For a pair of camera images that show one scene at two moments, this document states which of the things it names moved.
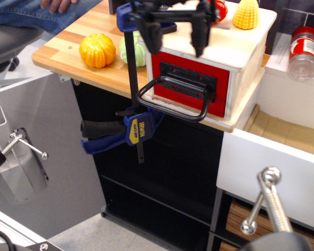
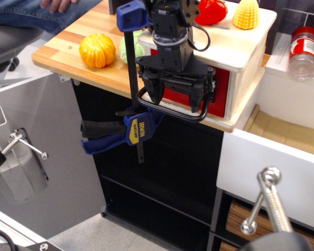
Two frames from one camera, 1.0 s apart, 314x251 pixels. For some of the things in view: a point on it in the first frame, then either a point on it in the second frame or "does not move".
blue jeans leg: (30, 13) does not move
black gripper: (147, 12) -> (175, 64)
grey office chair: (7, 42) does not move
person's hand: (55, 6) does not move
